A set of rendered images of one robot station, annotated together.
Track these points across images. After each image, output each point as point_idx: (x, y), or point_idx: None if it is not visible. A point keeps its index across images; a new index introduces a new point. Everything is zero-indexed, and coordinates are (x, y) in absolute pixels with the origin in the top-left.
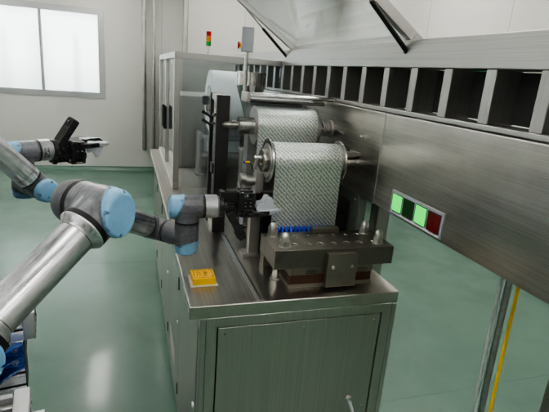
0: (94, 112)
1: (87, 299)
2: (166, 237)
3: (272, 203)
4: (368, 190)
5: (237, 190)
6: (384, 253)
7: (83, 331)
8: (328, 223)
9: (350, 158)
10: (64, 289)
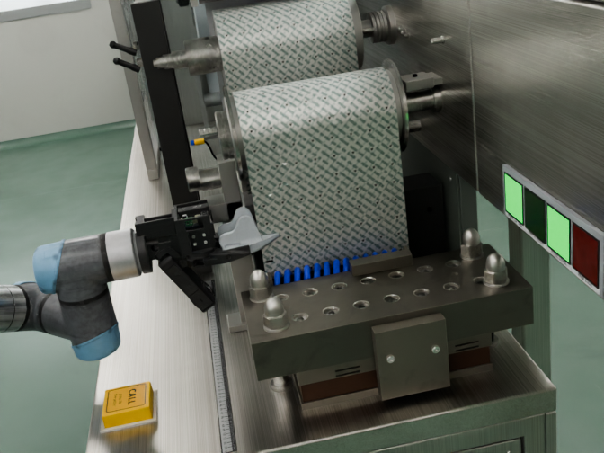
0: (78, 34)
1: (72, 378)
2: (51, 329)
3: (253, 227)
4: (465, 161)
5: (173, 211)
6: (512, 306)
7: (63, 440)
8: (392, 244)
9: (423, 92)
10: (37, 364)
